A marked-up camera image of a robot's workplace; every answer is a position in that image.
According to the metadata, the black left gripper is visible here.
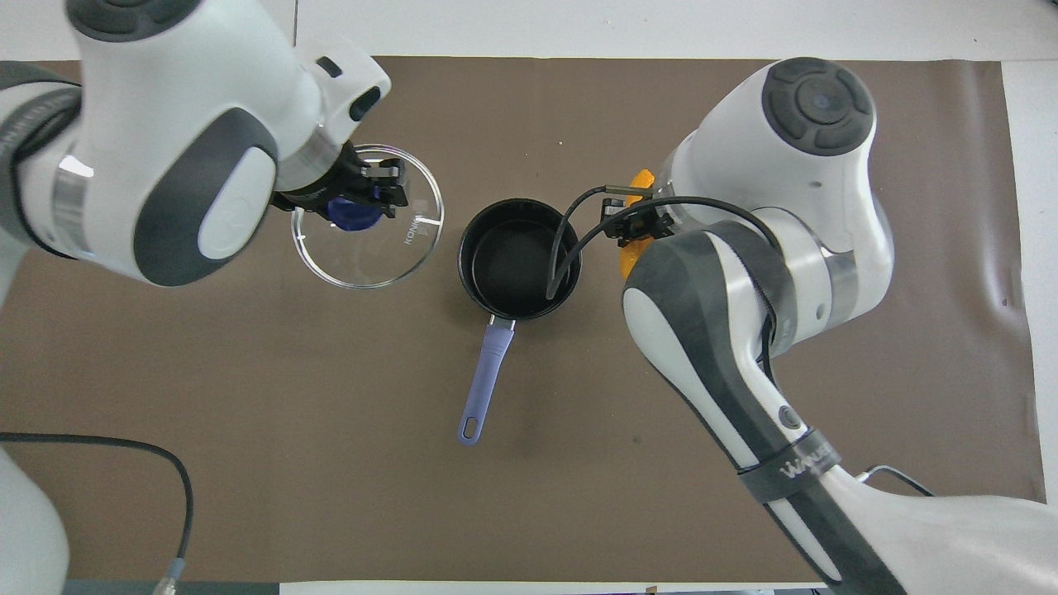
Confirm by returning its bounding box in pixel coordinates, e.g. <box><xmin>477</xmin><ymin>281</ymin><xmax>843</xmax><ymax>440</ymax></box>
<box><xmin>271</xmin><ymin>145</ymin><xmax>411</xmax><ymax>217</ymax></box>

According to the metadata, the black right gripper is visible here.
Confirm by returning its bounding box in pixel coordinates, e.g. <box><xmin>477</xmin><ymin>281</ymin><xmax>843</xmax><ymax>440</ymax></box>
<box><xmin>601</xmin><ymin>202</ymin><xmax>677</xmax><ymax>248</ymax></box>

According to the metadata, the yellow toy corn cob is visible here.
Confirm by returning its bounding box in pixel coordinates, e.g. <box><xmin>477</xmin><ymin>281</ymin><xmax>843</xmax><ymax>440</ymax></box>
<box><xmin>618</xmin><ymin>169</ymin><xmax>659</xmax><ymax>282</ymax></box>

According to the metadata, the glass lid purple knob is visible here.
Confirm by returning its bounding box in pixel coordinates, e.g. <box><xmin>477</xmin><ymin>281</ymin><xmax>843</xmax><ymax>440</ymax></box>
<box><xmin>290</xmin><ymin>144</ymin><xmax>446</xmax><ymax>291</ymax></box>

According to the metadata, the brown table mat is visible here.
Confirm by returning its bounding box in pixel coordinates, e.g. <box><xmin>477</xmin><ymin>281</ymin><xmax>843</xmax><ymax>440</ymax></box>
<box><xmin>0</xmin><ymin>56</ymin><xmax>1046</xmax><ymax>583</ymax></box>

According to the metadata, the black pot purple handle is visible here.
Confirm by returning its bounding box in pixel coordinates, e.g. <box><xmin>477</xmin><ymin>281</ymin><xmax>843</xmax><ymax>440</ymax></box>
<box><xmin>458</xmin><ymin>198</ymin><xmax>583</xmax><ymax>447</ymax></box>

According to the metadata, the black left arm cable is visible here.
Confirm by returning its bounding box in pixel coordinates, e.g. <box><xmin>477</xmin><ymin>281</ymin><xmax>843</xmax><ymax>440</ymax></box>
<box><xmin>0</xmin><ymin>431</ymin><xmax>196</xmax><ymax>595</ymax></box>

